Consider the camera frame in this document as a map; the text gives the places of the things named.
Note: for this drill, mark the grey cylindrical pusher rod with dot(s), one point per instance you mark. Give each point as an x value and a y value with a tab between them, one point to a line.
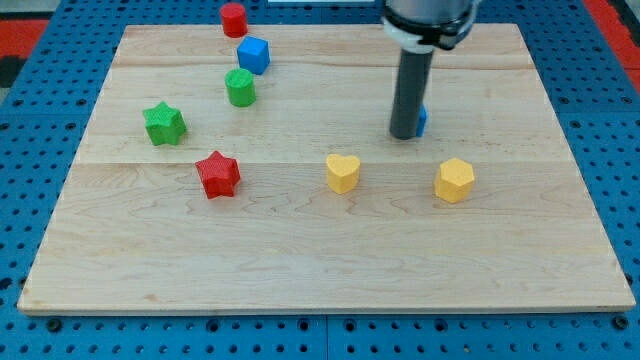
411	81

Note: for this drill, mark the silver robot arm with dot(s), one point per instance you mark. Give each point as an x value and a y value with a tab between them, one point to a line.
420	27

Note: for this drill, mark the blue triangle block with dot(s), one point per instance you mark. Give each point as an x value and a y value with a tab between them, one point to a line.
422	121

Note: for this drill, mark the yellow hexagon block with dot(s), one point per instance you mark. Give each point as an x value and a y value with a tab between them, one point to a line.
454	180

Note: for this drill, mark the yellow heart block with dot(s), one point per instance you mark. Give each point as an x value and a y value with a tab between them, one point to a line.
342	172

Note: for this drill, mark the blue cube block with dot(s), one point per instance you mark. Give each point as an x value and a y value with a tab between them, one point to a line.
254	55

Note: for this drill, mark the wooden board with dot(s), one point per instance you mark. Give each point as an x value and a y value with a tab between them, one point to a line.
133	232

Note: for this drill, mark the green cylinder block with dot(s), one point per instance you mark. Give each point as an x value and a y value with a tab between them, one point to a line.
240	87

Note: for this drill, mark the red cylinder block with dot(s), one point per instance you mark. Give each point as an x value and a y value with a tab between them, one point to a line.
234	20

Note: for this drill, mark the red star block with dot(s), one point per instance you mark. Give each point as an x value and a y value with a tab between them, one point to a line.
219	175

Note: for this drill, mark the green star block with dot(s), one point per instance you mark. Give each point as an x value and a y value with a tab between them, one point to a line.
164	124

